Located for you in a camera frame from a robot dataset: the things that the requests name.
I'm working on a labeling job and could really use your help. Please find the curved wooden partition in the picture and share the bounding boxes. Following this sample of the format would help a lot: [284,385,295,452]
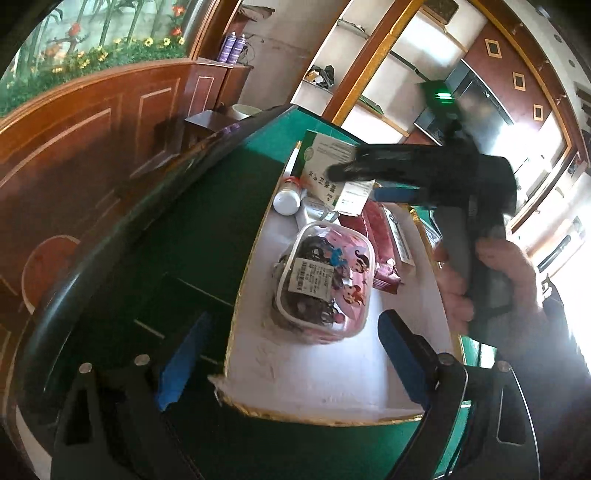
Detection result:
[0,58,205,324]

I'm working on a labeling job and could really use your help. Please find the black flat television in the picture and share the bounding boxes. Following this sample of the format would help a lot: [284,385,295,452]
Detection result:
[413,60,516,154]

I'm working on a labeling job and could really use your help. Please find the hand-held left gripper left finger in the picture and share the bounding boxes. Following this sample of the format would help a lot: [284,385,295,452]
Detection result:
[51,313,213,480]

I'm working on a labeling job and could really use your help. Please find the person's right hand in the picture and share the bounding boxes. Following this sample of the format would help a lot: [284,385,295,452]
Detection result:
[431,239,549,334]

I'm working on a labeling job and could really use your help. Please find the white power adapter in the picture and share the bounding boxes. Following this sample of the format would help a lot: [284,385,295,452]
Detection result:
[300,196,342,225]

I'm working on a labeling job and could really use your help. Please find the black items on shelf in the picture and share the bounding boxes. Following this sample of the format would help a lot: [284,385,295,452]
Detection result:
[307,65,336,89]

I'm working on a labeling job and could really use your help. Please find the white green medicine box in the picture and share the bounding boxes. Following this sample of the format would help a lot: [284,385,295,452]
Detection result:
[298,129,378,216]

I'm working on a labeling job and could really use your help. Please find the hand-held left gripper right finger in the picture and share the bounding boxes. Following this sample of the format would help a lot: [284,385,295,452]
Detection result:
[378,310,541,480]

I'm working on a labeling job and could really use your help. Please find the white wood-framed shelf unit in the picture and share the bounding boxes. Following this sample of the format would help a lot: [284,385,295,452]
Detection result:
[291,0,468,145]

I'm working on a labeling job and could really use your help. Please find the flower mural glass partition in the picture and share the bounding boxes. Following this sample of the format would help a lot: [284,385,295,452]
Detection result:
[0,0,204,119]

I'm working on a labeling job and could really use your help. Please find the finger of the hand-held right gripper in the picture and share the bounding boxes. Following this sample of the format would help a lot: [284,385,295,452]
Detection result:
[325,143,463,188]
[372,184,439,207]

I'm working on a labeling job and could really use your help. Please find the person's right forearm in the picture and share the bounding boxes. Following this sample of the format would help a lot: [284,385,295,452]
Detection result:
[503,277,591,480]

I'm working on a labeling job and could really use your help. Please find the white gold-edged tray box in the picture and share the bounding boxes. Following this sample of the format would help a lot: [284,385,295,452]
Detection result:
[208,131,465,424]

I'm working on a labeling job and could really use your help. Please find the brown wooden side cabinet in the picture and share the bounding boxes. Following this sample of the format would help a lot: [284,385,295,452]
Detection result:
[185,58,254,121]

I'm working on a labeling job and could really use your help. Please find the white bottle with red cap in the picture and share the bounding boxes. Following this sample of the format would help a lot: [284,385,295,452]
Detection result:
[273,176,304,216]

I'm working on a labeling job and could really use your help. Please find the red packet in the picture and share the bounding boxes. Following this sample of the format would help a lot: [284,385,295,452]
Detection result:
[339,203,407,294]

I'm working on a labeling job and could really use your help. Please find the long white cardboard package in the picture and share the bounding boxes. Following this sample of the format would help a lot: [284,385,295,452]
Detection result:
[381,205,415,267]

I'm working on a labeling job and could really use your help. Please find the clear container with cartoon lid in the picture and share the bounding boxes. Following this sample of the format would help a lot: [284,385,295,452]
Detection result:
[271,222,376,345]

